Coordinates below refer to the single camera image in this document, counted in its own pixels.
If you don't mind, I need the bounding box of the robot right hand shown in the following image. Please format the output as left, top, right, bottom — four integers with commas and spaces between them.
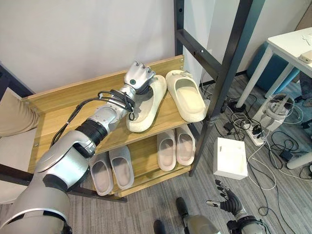
206, 179, 245, 216

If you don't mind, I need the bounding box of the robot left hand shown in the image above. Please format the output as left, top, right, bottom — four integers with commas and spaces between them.
123, 61, 157, 95

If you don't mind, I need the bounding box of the cream foam slipper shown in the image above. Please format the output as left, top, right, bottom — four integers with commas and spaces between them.
165, 70, 208, 122
126, 75, 168, 133

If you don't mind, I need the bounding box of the wooden shoe rack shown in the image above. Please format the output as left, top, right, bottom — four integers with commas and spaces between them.
21, 55, 210, 198

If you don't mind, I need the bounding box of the silver robot leg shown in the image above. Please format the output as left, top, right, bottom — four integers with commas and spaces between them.
175, 196, 221, 234

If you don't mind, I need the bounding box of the white foam box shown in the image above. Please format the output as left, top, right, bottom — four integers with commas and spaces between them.
213, 137, 249, 180

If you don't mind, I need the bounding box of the white power strip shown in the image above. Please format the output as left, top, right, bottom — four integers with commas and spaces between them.
244, 122, 267, 146

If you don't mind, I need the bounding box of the pale pink slipper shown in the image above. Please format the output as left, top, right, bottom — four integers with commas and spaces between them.
156, 130, 177, 171
175, 124, 196, 166

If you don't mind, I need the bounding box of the dark robot foot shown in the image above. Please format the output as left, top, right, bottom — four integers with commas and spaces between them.
153, 220, 167, 234

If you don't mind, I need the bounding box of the grey felt slipper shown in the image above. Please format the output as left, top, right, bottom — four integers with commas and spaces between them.
108, 145, 135, 190
90, 153, 114, 196

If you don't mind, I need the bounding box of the person's leg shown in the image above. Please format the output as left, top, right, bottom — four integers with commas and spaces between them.
0, 87, 40, 137
298, 72, 312, 98

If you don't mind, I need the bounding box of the blue round stool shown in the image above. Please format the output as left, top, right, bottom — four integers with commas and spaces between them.
247, 42, 300, 92

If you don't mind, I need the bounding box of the white seat cushion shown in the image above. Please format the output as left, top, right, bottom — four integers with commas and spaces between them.
0, 87, 37, 206

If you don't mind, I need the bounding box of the white table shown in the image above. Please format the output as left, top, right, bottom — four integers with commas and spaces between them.
236, 26, 312, 169

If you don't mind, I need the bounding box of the white floor cable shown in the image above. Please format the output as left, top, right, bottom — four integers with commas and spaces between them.
247, 133, 277, 192

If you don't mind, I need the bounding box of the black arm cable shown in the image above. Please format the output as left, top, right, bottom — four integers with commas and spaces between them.
50, 90, 136, 147

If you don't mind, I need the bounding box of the black metal frame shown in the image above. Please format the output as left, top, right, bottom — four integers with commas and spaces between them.
173, 0, 254, 177

